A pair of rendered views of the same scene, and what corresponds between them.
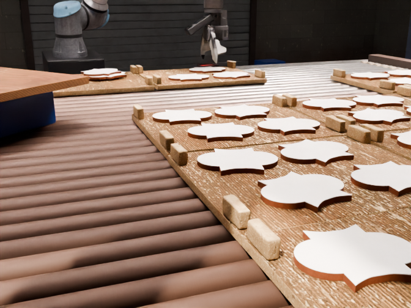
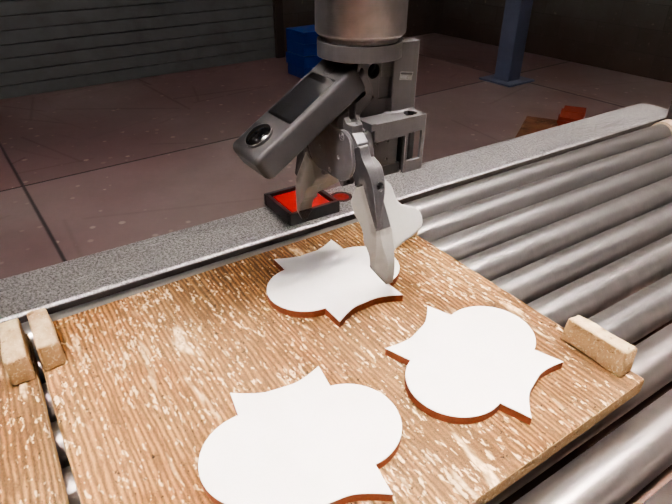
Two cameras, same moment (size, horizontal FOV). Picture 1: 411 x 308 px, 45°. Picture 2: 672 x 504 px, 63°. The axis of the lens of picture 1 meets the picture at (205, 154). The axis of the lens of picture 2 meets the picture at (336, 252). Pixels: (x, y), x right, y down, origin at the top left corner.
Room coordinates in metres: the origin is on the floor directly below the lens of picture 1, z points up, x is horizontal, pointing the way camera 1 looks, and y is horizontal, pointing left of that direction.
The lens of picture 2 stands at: (1.52, 0.10, 1.26)
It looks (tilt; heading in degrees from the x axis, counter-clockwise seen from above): 32 degrees down; 347
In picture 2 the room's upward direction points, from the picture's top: straight up
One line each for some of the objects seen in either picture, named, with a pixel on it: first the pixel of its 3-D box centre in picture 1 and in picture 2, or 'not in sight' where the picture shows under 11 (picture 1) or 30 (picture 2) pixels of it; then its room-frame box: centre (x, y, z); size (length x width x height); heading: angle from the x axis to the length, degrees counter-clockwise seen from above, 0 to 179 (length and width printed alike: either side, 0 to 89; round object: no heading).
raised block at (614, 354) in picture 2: (260, 73); (598, 343); (1.81, -0.20, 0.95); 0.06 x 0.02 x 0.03; 20
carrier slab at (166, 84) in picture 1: (197, 76); (320, 358); (1.87, 0.03, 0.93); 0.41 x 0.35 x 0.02; 110
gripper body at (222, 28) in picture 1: (214, 25); (364, 109); (1.98, -0.04, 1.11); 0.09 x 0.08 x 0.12; 110
